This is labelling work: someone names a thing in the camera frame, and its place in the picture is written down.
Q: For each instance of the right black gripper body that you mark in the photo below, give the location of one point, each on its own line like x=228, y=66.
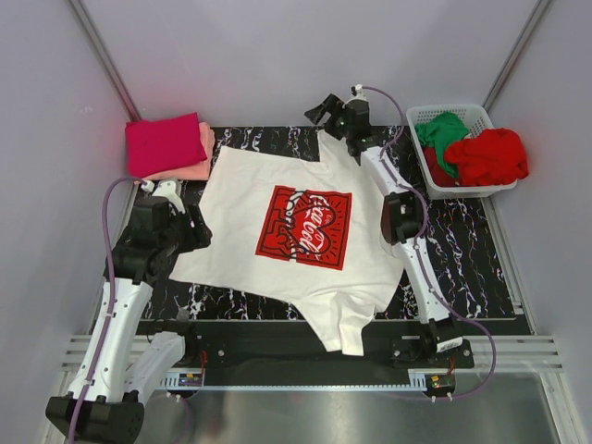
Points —
x=345, y=130

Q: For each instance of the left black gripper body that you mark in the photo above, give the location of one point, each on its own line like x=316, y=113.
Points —
x=179, y=238

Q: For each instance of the white printed t-shirt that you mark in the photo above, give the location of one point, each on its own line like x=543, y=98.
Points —
x=301, y=232

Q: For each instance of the red t-shirt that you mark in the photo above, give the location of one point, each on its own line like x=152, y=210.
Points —
x=495, y=157

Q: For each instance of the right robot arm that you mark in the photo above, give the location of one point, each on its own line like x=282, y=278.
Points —
x=402, y=222

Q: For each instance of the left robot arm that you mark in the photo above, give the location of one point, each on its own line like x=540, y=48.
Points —
x=106, y=399

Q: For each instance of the folded salmon pink t-shirt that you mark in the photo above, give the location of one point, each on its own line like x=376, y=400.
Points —
x=200, y=171

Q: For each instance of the green t-shirt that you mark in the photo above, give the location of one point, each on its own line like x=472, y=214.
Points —
x=440, y=133

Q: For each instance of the folded magenta t-shirt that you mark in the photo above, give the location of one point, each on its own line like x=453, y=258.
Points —
x=161, y=145

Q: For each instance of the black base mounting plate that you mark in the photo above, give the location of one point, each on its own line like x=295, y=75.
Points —
x=289, y=354

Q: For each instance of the white plastic laundry basket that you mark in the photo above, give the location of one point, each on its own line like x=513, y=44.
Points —
x=476, y=119

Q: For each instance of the aluminium rail frame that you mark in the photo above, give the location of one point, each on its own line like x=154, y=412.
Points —
x=514, y=354

